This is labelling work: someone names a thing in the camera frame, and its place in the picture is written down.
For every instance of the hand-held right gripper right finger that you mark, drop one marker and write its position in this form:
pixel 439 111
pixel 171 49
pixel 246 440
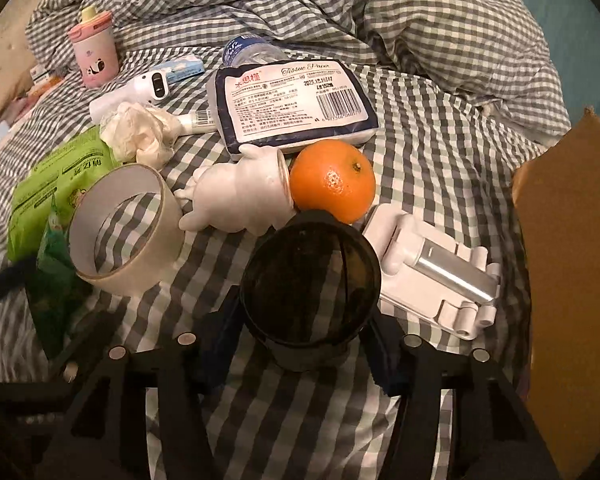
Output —
pixel 386 360

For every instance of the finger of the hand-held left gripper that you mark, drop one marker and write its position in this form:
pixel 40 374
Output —
pixel 87 340

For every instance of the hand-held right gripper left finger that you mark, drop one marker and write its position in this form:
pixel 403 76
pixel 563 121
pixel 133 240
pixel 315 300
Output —
pixel 217 355

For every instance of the beige tape roll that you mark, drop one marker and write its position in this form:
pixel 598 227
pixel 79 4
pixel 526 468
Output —
pixel 130 280

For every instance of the white phone stand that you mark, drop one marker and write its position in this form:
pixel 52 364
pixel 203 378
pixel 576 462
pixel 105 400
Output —
pixel 430 260

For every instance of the black cup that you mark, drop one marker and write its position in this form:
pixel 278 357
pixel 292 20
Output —
pixel 305 280

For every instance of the green wet wipes pack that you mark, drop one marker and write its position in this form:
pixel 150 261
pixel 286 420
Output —
pixel 45 185

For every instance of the white figurine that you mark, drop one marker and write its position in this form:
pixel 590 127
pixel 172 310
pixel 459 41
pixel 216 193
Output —
pixel 235 190

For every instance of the orange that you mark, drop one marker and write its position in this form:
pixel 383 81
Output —
pixel 330 180

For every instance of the cardboard box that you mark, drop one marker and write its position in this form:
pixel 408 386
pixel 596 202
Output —
pixel 565 260

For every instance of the tissue paper pack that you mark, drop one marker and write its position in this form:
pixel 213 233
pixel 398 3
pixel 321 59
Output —
pixel 290 105

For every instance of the white handheld device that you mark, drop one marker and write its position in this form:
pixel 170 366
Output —
pixel 152 85

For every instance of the pink cup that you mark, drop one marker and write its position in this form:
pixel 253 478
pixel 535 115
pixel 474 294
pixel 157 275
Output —
pixel 95 55

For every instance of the small blue and white box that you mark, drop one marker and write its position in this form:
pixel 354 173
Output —
pixel 185 67

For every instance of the clear water bottle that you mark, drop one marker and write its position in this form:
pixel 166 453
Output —
pixel 245 50

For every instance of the green snack packet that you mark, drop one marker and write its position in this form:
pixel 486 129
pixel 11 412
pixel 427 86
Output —
pixel 55 260

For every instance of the grey checked bed sheet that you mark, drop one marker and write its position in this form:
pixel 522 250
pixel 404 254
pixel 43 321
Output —
pixel 430 160

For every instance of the crumpled white tissue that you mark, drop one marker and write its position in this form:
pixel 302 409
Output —
pixel 135 135

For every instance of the white tube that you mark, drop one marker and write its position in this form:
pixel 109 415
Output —
pixel 197 121

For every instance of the orange packet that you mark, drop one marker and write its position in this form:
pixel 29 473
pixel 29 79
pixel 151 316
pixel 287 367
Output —
pixel 45 80

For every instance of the beige padded headboard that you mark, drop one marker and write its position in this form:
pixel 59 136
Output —
pixel 0 70

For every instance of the grey checked duvet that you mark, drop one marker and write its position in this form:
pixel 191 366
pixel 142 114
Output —
pixel 330 0

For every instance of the teal curtain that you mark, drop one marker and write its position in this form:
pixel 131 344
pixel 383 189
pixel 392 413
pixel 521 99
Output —
pixel 570 20

